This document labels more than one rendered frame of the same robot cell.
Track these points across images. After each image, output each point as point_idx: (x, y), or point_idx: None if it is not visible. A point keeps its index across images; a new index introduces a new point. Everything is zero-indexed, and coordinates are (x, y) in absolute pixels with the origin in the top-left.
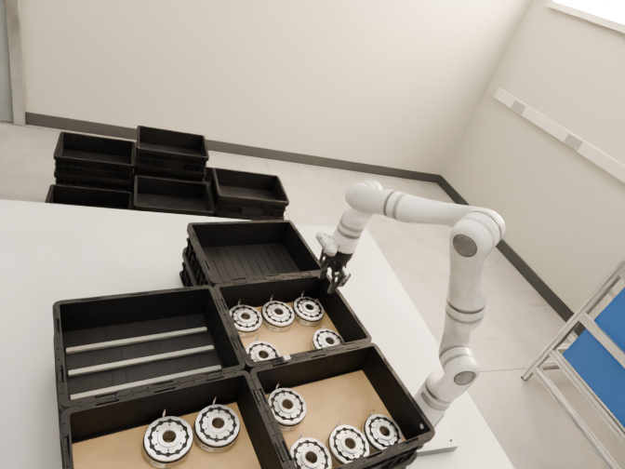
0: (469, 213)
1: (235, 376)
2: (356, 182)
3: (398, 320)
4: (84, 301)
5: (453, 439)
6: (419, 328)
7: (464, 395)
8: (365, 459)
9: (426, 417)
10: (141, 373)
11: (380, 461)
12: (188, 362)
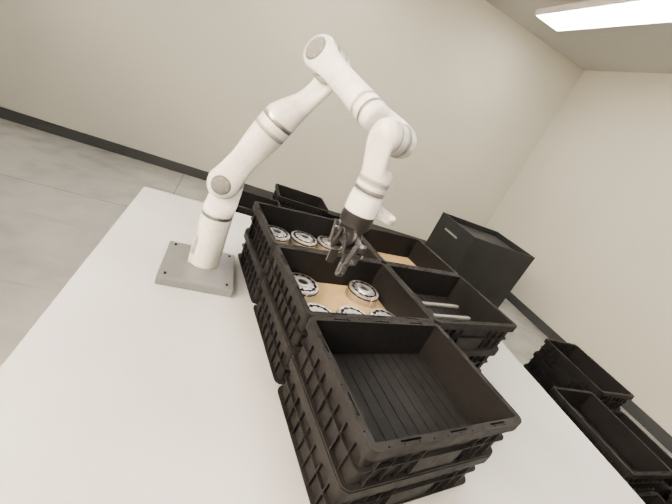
0: (341, 52)
1: (389, 261)
2: (413, 132)
3: (82, 367)
4: (504, 323)
5: (172, 243)
6: (45, 345)
7: (91, 265)
8: (311, 214)
9: (256, 206)
10: (433, 311)
11: None
12: None
